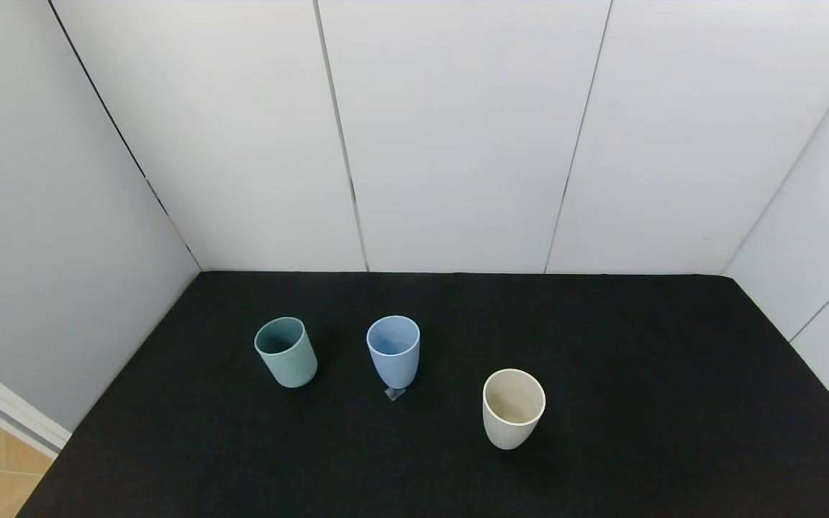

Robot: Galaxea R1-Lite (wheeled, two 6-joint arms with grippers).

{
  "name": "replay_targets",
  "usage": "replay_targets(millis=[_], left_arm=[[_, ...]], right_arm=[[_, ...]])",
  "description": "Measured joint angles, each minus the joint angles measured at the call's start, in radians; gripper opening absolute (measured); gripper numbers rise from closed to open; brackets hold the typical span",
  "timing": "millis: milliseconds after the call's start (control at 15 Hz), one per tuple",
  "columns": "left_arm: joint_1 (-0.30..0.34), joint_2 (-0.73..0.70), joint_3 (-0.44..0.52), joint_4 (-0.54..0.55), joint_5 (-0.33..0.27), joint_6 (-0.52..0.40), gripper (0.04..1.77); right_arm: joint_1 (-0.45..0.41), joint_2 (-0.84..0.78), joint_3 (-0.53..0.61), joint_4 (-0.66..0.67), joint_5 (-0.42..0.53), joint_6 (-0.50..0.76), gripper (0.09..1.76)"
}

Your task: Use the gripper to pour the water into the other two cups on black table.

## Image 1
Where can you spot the cream white plastic cup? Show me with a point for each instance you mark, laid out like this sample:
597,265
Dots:
512,428

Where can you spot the teal green plastic cup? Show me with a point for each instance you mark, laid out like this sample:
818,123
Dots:
288,363

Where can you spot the light blue plastic cup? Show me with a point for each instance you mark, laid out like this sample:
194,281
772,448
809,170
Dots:
393,363

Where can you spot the clear tape piece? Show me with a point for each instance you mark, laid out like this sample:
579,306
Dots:
395,393

